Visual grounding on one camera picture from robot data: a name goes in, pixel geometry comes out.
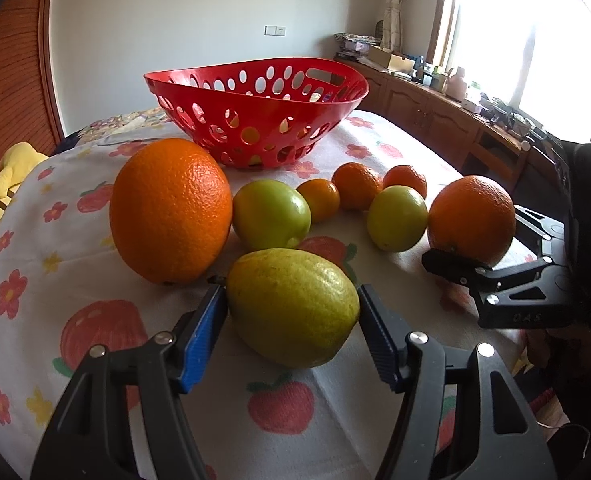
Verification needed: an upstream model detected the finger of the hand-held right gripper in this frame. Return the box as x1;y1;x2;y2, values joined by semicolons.
514;204;569;261
422;248;556;293

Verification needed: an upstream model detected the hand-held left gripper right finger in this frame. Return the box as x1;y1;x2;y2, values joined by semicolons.
356;284;559;480

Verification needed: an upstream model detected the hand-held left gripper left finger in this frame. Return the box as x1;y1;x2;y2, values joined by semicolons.
29;279;229;480

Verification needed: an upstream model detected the round orange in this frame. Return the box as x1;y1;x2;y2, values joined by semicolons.
428;175;517;267

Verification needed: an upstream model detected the green apple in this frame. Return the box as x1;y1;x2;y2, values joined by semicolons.
232;179;312;252
367;185;429;253

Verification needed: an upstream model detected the yellow-green lemon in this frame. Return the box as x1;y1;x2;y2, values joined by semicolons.
226;248;361;368

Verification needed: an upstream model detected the large oval orange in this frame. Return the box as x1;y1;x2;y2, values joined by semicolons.
109;137;233;286

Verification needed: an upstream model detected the small tangerine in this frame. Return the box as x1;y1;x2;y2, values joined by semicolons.
295;178;341;224

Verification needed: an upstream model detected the red perforated plastic basket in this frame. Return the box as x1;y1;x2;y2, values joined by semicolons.
143;56;369;170

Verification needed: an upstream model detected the white floral cloth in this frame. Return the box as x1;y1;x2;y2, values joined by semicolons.
0;107;526;480

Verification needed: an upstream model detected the wooden cabinet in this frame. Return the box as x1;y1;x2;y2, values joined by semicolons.
334;55;571;193

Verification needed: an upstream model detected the white jug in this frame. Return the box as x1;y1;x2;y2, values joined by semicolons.
445;66;469;101

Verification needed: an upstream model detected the bright window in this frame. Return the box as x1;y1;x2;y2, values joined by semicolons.
428;0;591;146

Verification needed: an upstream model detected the cardboard box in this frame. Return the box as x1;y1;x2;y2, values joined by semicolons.
368;45;416;73

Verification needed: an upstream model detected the printed cartoon blanket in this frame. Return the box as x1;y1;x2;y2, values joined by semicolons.
65;107;176;148

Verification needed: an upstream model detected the folded patterned cloth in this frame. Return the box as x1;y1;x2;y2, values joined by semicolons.
334;32;380;46

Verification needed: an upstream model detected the yellow plush toy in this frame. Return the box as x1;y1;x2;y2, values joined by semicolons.
0;142;51;266

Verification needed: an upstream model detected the patterned curtain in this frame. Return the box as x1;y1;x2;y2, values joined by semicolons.
379;0;411;53

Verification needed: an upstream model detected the wooden slatted door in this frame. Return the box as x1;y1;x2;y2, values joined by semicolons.
0;0;66;201

